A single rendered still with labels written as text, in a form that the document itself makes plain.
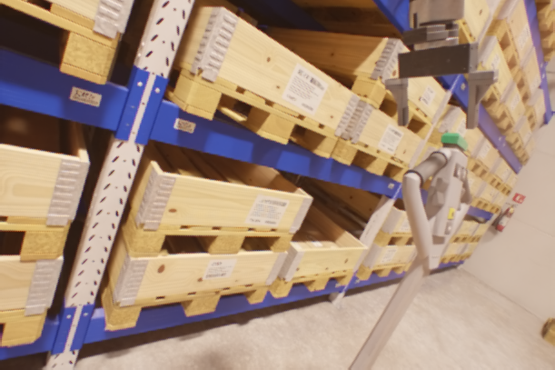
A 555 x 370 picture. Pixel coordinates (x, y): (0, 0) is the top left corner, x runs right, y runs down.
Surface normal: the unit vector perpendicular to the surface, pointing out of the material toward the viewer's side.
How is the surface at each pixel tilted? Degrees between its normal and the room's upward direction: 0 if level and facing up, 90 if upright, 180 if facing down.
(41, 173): 90
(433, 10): 113
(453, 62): 118
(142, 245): 90
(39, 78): 90
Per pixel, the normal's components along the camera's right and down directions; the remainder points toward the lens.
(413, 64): -0.73, 0.33
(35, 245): 0.58, 0.40
